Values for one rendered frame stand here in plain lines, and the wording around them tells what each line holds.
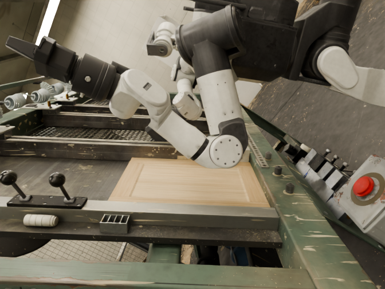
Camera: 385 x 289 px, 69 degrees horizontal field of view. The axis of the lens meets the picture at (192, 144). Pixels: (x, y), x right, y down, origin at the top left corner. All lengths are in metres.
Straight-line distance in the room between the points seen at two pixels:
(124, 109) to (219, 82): 0.23
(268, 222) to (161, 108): 0.42
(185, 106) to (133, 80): 0.53
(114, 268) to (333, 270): 0.44
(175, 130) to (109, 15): 6.01
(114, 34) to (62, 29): 1.12
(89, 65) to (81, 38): 6.26
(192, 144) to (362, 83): 0.58
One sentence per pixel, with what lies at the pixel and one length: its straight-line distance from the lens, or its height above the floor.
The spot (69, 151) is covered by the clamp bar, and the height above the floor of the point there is 1.54.
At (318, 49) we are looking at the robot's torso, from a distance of 0.96.
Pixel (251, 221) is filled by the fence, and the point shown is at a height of 0.96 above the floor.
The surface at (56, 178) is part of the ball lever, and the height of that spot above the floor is 1.44.
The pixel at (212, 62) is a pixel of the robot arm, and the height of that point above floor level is 1.27.
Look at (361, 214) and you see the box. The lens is 0.59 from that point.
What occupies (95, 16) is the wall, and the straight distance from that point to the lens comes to 6.72.
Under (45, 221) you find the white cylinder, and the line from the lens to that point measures 0.84.
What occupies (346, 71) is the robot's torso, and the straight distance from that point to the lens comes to 0.97.
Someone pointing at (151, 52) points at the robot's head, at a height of 1.43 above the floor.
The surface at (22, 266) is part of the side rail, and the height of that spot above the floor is 1.39.
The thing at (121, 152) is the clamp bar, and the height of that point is 1.36.
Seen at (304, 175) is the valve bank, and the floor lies 0.74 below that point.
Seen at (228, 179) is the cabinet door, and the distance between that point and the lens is 1.02.
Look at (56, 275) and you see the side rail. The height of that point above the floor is 1.33.
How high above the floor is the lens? 1.32
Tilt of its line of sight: 10 degrees down
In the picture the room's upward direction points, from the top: 59 degrees counter-clockwise
